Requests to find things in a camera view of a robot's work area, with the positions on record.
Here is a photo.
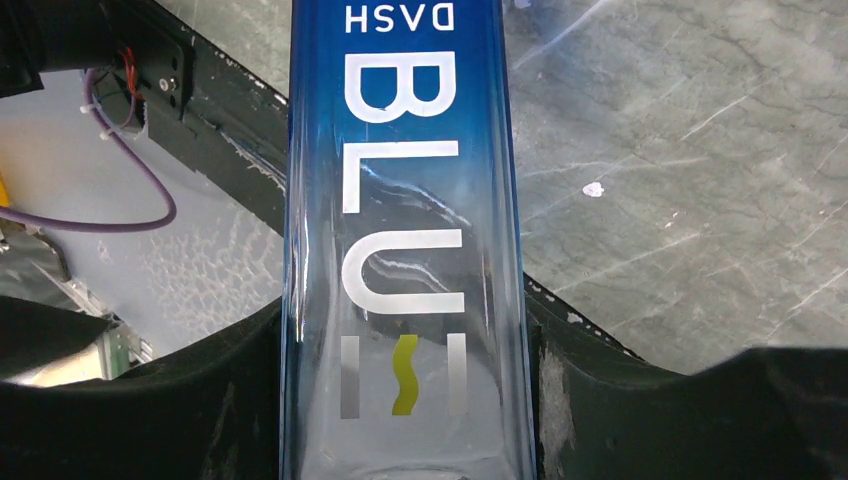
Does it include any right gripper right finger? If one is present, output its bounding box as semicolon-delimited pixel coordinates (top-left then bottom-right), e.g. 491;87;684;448
526;279;847;479

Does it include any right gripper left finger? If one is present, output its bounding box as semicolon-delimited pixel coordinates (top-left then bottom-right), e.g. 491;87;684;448
1;300;281;479

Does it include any clear blue labelled bottle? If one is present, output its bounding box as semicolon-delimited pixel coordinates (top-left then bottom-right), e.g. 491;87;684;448
280;1;537;479

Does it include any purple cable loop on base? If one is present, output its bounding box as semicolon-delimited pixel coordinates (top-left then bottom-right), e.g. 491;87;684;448
0;66;179;234

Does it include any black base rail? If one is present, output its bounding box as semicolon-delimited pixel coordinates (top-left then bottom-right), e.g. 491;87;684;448
1;1;288;232

